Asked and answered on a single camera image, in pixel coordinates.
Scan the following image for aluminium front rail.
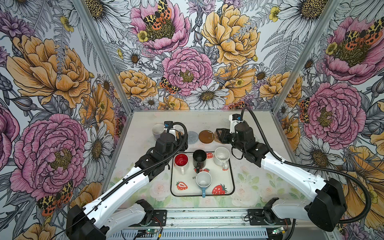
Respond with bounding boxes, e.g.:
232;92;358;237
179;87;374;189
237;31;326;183
79;206;335;230

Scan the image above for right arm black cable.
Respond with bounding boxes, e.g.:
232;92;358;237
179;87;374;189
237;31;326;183
239;106;372;240

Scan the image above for glossy brown wooden coaster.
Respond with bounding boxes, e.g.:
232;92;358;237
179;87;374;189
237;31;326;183
199;130;215;144

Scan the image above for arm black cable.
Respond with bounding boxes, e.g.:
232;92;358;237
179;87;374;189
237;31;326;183
239;106;372;240
50;121;189;240

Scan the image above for white mug blue handle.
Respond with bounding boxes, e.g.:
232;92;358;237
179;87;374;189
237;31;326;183
196;172;212;198

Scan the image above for white tray with strawberries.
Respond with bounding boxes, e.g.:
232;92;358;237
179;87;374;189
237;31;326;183
171;152;235;198

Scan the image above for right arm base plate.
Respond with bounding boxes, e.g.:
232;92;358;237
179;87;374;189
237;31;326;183
245;209;292;226

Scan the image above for white mug purple handle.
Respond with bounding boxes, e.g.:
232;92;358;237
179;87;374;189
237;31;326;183
152;124;166;140

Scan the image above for cork paw print coaster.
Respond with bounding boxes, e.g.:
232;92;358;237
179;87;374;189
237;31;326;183
214;133;221;144

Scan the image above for right small circuit board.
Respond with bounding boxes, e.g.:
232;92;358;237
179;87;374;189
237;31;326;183
271;227;286;235

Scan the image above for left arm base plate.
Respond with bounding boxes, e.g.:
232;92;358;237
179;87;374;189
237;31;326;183
142;210;168;227

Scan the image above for black mug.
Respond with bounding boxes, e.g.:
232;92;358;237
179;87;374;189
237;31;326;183
193;150;207;174

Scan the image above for green circuit board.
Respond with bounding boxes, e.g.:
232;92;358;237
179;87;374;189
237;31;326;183
136;229;162;238

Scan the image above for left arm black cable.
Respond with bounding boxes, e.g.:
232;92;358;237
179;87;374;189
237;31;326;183
50;121;189;240

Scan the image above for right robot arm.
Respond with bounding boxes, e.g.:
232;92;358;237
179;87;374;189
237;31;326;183
216;121;347;232

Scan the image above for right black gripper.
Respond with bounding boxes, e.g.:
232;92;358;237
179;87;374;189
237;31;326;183
215;128;246;153

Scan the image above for red interior mug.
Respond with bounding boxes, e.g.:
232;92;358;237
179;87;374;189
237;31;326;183
174;154;189;175

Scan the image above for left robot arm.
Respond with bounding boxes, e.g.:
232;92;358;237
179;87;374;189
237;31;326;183
65;133;188;240

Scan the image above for grey crochet coaster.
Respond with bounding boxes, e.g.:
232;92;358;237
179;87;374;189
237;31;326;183
188;131;199;145

